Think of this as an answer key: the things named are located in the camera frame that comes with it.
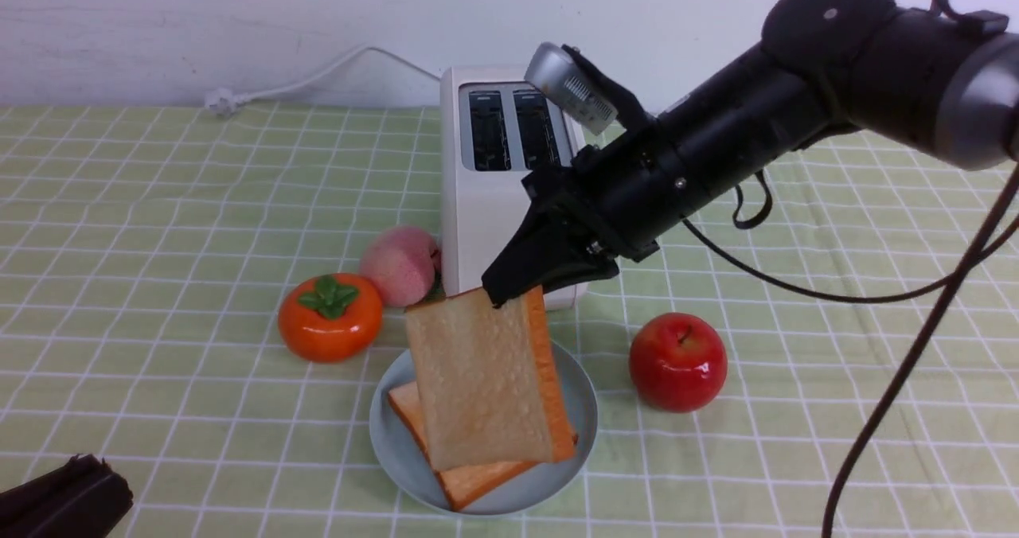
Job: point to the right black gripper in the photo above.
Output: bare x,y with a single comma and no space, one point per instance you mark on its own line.
623,196

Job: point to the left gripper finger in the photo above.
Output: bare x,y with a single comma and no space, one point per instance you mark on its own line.
83,498

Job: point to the toast slice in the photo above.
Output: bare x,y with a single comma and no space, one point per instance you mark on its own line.
487,381
461,486

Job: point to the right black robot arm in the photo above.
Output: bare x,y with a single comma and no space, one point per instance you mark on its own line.
938,81

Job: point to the white two-slot toaster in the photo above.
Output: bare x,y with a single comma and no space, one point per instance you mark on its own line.
495,128

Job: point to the red apple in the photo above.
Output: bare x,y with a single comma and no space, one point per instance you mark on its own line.
678,363

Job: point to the pink peach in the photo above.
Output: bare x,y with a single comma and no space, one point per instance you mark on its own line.
403,263

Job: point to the orange persimmon with green leaf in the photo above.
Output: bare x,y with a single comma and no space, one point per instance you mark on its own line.
330,318

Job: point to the green checkered tablecloth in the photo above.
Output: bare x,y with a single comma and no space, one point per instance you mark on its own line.
144,253

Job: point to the light blue plate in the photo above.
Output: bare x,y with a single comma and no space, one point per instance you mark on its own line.
399,455

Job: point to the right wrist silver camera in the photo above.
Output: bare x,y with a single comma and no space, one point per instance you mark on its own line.
560,74

